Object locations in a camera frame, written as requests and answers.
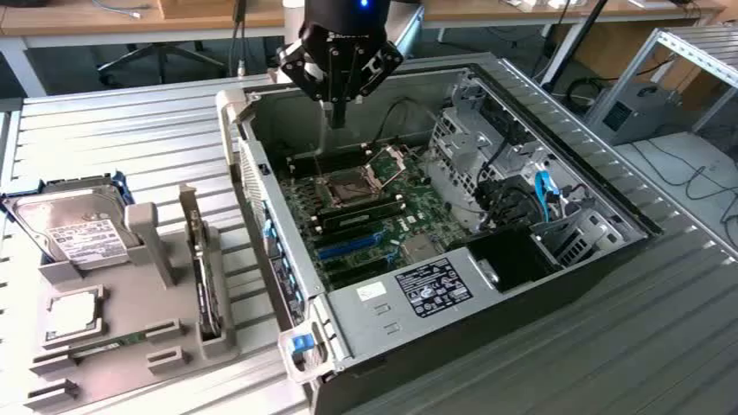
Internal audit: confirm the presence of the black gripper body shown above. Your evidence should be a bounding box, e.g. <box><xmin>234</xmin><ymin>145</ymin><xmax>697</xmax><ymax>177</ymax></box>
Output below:
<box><xmin>298</xmin><ymin>0</ymin><xmax>398</xmax><ymax>48</ymax></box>

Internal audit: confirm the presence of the graphics card with fan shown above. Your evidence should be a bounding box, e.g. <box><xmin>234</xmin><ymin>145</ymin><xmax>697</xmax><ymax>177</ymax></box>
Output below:
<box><xmin>176</xmin><ymin>183</ymin><xmax>226</xmax><ymax>339</ymax></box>

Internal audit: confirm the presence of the silver drive cage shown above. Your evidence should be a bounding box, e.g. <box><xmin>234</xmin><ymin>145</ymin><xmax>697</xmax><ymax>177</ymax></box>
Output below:
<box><xmin>428</xmin><ymin>71</ymin><xmax>583</xmax><ymax>226</ymax></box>

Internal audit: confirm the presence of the open metal socket cover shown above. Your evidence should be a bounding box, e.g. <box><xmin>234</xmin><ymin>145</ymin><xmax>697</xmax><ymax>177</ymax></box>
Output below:
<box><xmin>360</xmin><ymin>144</ymin><xmax>405</xmax><ymax>196</ymax></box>

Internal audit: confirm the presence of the long wooden desk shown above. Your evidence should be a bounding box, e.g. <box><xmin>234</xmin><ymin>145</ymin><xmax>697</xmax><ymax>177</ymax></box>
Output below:
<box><xmin>421</xmin><ymin>0</ymin><xmax>727</xmax><ymax>44</ymax></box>

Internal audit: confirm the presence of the office chair base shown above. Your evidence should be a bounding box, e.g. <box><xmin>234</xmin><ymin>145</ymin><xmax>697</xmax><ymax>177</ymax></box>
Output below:
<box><xmin>94</xmin><ymin>41</ymin><xmax>226</xmax><ymax>86</ymax></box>

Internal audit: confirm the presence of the brown box on desk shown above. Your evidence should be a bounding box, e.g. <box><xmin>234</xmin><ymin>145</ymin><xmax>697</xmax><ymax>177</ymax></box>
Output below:
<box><xmin>157</xmin><ymin>0</ymin><xmax>241</xmax><ymax>21</ymax></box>

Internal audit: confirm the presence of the CPU socket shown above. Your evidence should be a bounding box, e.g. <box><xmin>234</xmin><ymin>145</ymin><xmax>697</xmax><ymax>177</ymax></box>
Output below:
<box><xmin>313</xmin><ymin>170</ymin><xmax>381</xmax><ymax>209</ymax></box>

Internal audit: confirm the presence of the green motherboard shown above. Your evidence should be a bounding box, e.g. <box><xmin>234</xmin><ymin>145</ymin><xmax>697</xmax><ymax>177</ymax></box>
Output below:
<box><xmin>278</xmin><ymin>140</ymin><xmax>483</xmax><ymax>291</ymax></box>

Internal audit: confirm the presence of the black installed RAM stick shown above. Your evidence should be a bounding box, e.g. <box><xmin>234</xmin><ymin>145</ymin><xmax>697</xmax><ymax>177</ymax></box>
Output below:
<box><xmin>317</xmin><ymin>196</ymin><xmax>405</xmax><ymax>231</ymax></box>

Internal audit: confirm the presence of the black expansion slot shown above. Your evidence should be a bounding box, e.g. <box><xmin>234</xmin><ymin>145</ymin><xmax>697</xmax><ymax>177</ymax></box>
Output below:
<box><xmin>325</xmin><ymin>254</ymin><xmax>398</xmax><ymax>282</ymax></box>
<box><xmin>309</xmin><ymin>218</ymin><xmax>385</xmax><ymax>246</ymax></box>

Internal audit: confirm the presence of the black slanted pole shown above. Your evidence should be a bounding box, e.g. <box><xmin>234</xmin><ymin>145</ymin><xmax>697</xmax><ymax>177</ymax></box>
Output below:
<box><xmin>540</xmin><ymin>0</ymin><xmax>611</xmax><ymax>93</ymax></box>

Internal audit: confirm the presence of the blue disk caddy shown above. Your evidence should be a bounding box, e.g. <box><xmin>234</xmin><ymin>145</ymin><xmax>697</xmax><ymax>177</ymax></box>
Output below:
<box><xmin>0</xmin><ymin>170</ymin><xmax>137</xmax><ymax>226</ymax></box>

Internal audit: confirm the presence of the blue expansion slot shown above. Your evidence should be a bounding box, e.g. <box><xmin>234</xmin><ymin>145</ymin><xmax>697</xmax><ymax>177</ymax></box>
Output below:
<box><xmin>314</xmin><ymin>233</ymin><xmax>385</xmax><ymax>261</ymax></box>

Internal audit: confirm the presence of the silver chipset heatsink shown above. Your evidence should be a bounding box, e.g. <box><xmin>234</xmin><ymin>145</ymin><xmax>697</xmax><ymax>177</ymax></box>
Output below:
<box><xmin>401</xmin><ymin>236</ymin><xmax>445</xmax><ymax>265</ymax></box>

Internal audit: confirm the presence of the grey floor unit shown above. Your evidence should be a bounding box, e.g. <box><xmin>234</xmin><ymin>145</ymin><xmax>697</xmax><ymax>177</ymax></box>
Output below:
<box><xmin>584</xmin><ymin>80</ymin><xmax>684</xmax><ymax>146</ymax></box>

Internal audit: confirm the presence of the silver disk bay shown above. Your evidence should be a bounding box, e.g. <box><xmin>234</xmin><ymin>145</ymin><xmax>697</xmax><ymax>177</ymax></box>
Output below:
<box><xmin>527</xmin><ymin>202</ymin><xmax>649</xmax><ymax>267</ymax></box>

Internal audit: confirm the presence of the silver hard disk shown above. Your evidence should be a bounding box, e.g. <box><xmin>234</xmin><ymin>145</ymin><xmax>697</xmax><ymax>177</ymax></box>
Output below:
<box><xmin>9</xmin><ymin>186</ymin><xmax>140</xmax><ymax>272</ymax></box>

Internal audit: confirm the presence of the silver power supply with label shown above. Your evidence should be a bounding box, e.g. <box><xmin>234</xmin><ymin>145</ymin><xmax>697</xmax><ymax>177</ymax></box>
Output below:
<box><xmin>313</xmin><ymin>248</ymin><xmax>504</xmax><ymax>368</ymax></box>

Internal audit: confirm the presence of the grey parts rack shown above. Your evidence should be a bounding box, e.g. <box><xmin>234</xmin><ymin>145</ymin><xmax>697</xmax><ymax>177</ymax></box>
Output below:
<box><xmin>21</xmin><ymin>202</ymin><xmax>241</xmax><ymax>412</ymax></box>

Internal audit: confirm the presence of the open black PC case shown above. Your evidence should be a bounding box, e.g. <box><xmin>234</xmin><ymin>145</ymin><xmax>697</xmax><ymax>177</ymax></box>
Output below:
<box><xmin>214</xmin><ymin>51</ymin><xmax>664</xmax><ymax>415</ymax></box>

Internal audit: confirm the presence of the silver CPU chip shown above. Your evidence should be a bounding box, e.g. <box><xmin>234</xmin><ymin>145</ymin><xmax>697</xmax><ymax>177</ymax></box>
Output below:
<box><xmin>45</xmin><ymin>293</ymin><xmax>98</xmax><ymax>342</ymax></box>

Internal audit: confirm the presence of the green RAM stick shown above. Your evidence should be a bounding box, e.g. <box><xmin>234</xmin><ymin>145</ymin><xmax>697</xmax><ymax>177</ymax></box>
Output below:
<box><xmin>33</xmin><ymin>330</ymin><xmax>152</xmax><ymax>364</ymax></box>

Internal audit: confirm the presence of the black looped wire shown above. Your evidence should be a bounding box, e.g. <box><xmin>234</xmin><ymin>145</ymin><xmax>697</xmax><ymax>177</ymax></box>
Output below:
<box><xmin>376</xmin><ymin>99</ymin><xmax>433</xmax><ymax>144</ymax></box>

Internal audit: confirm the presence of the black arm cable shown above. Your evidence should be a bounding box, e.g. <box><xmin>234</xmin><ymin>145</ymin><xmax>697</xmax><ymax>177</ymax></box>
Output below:
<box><xmin>230</xmin><ymin>0</ymin><xmax>248</xmax><ymax>80</ymax></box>

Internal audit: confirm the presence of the grey cable on desk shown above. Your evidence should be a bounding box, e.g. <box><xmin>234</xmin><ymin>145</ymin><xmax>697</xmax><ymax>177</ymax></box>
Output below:
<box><xmin>89</xmin><ymin>0</ymin><xmax>144</xmax><ymax>20</ymax></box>

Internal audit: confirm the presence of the coiled black floor cable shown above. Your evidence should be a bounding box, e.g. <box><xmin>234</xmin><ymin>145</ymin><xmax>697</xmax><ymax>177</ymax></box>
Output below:
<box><xmin>565</xmin><ymin>76</ymin><xmax>601</xmax><ymax>109</ymax></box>

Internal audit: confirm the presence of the black wire bundle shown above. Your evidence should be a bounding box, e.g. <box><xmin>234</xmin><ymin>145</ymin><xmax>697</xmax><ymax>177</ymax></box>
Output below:
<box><xmin>476</xmin><ymin>179</ymin><xmax>540</xmax><ymax>233</ymax></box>

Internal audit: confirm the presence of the blue wire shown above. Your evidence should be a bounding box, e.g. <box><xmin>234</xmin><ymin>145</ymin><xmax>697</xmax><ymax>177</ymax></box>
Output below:
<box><xmin>533</xmin><ymin>169</ymin><xmax>559</xmax><ymax>226</ymax></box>

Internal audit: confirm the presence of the wooden desk with white frame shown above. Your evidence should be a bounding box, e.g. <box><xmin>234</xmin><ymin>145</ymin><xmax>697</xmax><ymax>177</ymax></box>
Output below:
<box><xmin>0</xmin><ymin>0</ymin><xmax>288</xmax><ymax>99</ymax></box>

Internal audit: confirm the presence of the aluminium slatted frame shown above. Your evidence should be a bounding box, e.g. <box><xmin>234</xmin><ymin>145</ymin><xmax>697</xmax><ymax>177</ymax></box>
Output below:
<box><xmin>584</xmin><ymin>25</ymin><xmax>738</xmax><ymax>135</ymax></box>

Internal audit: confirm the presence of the black cable on white table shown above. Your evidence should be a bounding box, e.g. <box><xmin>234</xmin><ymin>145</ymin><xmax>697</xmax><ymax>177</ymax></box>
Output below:
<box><xmin>631</xmin><ymin>137</ymin><xmax>738</xmax><ymax>202</ymax></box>

